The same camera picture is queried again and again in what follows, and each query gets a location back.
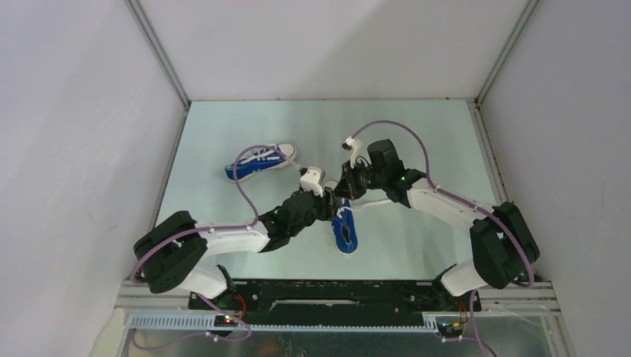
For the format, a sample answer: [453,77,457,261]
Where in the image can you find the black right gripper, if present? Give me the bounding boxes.
[333,158,388,202]

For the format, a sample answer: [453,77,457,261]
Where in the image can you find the white shoelace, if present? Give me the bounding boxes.
[334,198,392,219]

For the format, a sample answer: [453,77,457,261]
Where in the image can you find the blue sneaker laces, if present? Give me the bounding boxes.
[224,143,298,182]
[331,198,358,255]

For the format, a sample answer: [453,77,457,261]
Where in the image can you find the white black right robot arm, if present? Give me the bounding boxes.
[334,137,540,311]

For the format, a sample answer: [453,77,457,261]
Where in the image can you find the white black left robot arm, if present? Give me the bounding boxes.
[129,188,343,310]

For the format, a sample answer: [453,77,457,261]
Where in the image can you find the blue sneaker tied laces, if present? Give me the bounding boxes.
[224,143,298,182]

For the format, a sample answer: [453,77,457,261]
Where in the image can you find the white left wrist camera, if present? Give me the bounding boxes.
[299,166,325,197]

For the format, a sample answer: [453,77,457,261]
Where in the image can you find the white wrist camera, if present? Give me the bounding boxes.
[299,166,325,197]
[342,136,364,168]

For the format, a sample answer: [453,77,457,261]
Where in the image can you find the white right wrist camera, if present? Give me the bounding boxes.
[342,136,364,168]

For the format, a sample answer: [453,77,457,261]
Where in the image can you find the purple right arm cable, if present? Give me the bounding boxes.
[350,120,536,357]

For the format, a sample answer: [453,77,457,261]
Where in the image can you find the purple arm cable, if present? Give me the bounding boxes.
[350,120,536,357]
[129,144,309,344]

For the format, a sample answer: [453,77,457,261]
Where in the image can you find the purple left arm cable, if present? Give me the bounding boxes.
[129,144,309,344]

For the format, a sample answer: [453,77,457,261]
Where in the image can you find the grey slotted cable duct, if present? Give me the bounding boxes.
[129,314,439,332]

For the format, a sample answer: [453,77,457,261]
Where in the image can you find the aluminium frame rail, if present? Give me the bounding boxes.
[124,0,191,110]

